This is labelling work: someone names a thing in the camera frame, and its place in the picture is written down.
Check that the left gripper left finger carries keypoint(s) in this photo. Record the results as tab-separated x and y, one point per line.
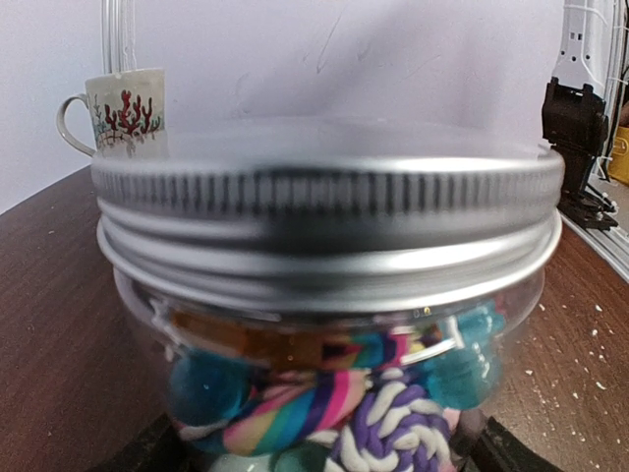
157	448

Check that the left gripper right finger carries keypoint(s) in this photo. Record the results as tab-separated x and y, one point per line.
498	450

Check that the pile of swirl lollipops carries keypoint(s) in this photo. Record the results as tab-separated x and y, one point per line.
366	409

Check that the clear plastic jar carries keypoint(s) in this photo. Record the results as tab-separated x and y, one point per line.
144	303

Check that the pile of stick candies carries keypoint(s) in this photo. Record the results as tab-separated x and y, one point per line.
459	379

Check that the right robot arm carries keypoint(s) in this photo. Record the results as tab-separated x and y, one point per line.
592	46

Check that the yellow box in background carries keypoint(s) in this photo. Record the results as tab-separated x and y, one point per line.
618	168

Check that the patterned ceramic mug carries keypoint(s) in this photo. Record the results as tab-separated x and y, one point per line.
123	107

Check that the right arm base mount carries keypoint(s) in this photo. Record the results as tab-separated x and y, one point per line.
575	125

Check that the right aluminium frame post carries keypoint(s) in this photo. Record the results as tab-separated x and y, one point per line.
118	31

